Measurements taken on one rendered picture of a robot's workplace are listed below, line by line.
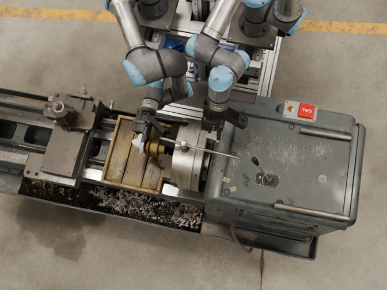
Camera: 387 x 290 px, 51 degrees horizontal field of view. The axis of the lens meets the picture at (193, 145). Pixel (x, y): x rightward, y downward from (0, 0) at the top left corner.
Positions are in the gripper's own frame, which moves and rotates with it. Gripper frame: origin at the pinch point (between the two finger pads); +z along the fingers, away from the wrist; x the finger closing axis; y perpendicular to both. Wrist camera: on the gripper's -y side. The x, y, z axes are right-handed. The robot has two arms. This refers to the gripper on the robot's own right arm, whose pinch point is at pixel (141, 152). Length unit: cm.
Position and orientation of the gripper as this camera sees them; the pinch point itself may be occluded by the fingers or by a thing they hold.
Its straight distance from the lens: 184.0
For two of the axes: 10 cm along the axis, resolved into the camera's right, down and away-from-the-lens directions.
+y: -9.8, -1.9, 1.1
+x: -0.6, -2.9, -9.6
